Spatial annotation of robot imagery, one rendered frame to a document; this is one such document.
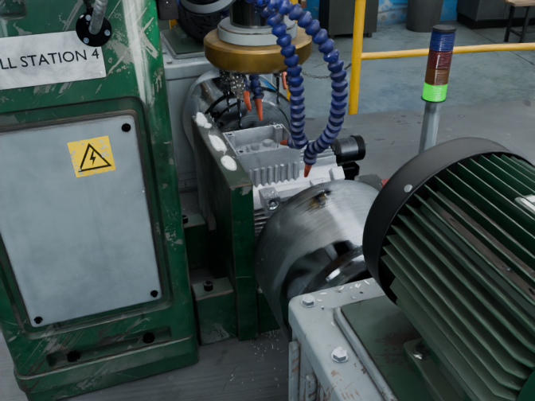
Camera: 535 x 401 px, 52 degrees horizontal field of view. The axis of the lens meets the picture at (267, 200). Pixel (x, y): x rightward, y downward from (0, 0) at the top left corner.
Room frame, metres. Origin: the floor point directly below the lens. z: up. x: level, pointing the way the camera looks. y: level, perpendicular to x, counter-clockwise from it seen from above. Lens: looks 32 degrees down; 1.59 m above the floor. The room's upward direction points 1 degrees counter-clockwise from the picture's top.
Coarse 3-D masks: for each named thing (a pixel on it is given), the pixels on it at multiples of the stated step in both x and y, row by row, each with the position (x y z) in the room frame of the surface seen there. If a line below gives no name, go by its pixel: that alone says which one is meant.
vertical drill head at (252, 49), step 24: (240, 0) 0.88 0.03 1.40; (240, 24) 0.88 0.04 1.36; (264, 24) 0.87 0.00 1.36; (288, 24) 0.89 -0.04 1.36; (216, 48) 0.85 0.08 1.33; (240, 48) 0.84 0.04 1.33; (264, 48) 0.84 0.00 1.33; (240, 72) 0.84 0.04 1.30; (264, 72) 0.83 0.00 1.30; (240, 96) 0.86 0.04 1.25; (240, 120) 0.86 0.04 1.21
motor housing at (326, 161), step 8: (328, 152) 0.94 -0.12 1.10; (320, 160) 0.91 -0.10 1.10; (328, 160) 0.92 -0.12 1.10; (312, 168) 0.91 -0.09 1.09; (320, 168) 0.91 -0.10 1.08; (328, 168) 0.91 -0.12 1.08; (312, 176) 0.89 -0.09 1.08; (320, 176) 0.89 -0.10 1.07; (328, 176) 0.90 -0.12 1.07; (272, 184) 0.87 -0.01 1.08; (280, 184) 0.87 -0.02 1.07; (288, 184) 0.87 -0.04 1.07; (296, 184) 0.87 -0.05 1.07; (304, 184) 0.88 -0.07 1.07; (256, 192) 0.85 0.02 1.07; (280, 192) 0.86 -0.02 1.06; (288, 192) 0.85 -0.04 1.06; (296, 192) 0.85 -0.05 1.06; (256, 200) 0.84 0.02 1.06; (280, 200) 0.83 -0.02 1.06; (256, 208) 0.82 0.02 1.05; (256, 216) 0.82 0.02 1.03; (264, 216) 0.82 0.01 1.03; (256, 224) 0.82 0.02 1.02; (256, 232) 0.81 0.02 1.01
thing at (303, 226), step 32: (320, 192) 0.69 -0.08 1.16; (352, 192) 0.69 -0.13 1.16; (288, 224) 0.65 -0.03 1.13; (320, 224) 0.62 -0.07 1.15; (352, 224) 0.60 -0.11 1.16; (256, 256) 0.67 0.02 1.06; (288, 256) 0.60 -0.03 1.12; (320, 256) 0.56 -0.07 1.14; (352, 256) 0.55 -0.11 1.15; (288, 288) 0.56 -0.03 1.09; (320, 288) 0.53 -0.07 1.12
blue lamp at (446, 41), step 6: (432, 30) 1.38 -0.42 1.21; (432, 36) 1.37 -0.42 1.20; (438, 36) 1.36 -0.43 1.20; (444, 36) 1.35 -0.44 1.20; (450, 36) 1.35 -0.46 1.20; (432, 42) 1.37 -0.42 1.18; (438, 42) 1.35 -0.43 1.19; (444, 42) 1.35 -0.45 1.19; (450, 42) 1.35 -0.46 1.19; (432, 48) 1.36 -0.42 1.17; (438, 48) 1.35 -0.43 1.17; (444, 48) 1.35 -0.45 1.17; (450, 48) 1.35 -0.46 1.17
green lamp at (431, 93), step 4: (424, 84) 1.38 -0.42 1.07; (428, 84) 1.36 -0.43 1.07; (424, 88) 1.37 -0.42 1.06; (428, 88) 1.36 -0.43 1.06; (432, 88) 1.35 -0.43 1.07; (436, 88) 1.35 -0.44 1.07; (440, 88) 1.35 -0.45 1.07; (444, 88) 1.35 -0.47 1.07; (424, 92) 1.37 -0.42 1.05; (428, 92) 1.36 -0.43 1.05; (432, 92) 1.35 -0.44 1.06; (436, 92) 1.35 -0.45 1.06; (440, 92) 1.35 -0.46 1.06; (444, 92) 1.36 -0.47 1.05; (424, 96) 1.37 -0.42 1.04; (428, 96) 1.36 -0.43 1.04; (432, 96) 1.35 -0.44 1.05; (436, 96) 1.35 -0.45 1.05; (440, 96) 1.35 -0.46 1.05; (444, 96) 1.36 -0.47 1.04; (428, 100) 1.36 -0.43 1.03; (432, 100) 1.35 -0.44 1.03; (436, 100) 1.35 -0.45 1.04; (440, 100) 1.35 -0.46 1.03
